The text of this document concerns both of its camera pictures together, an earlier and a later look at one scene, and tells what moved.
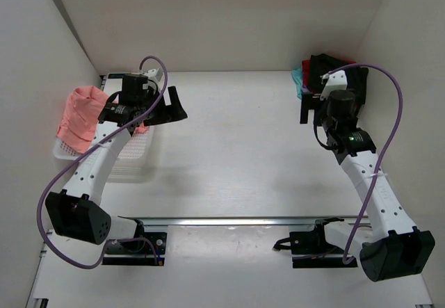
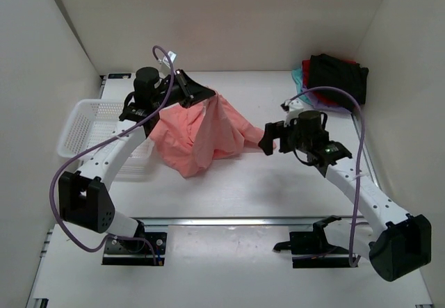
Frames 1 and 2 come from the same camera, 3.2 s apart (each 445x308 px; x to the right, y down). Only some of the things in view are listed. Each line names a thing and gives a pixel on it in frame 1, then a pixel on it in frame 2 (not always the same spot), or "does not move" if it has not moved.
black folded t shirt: (357, 77) does not move
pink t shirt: (81, 117) -> (207, 131)
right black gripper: (307, 103) -> (272, 131)
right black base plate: (310, 249) does not move
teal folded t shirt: (297, 74) does not move
